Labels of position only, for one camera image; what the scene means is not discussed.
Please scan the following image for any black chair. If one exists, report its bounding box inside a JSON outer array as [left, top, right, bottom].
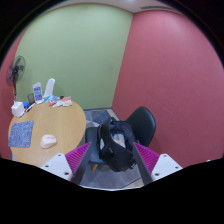
[[85, 106, 156, 165]]

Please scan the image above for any pile of small packets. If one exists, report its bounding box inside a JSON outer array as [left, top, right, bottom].
[[45, 96, 72, 107]]

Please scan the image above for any white chair back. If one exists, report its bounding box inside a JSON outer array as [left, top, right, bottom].
[[44, 78, 55, 97]]

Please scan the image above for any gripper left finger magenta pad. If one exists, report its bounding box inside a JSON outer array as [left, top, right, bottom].
[[40, 142, 92, 186]]

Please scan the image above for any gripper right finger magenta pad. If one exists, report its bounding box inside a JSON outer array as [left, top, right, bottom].
[[132, 142, 184, 186]]

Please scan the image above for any white tissue box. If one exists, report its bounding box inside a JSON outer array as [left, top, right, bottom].
[[11, 101, 24, 117]]

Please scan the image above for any grey patterned mouse pad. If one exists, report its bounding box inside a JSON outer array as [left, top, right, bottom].
[[8, 121, 34, 148]]

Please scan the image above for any white blue standing card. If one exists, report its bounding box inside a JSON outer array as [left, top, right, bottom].
[[33, 82, 43, 104]]

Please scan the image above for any black backpack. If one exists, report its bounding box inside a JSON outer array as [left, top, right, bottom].
[[97, 117, 136, 172]]

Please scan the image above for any standing fan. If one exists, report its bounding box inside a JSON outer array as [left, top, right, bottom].
[[6, 56, 26, 100]]

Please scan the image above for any dark pen holder cup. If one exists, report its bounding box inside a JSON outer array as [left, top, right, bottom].
[[27, 93, 35, 104]]

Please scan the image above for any round wooden table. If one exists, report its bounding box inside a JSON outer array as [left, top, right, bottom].
[[8, 102, 86, 167]]

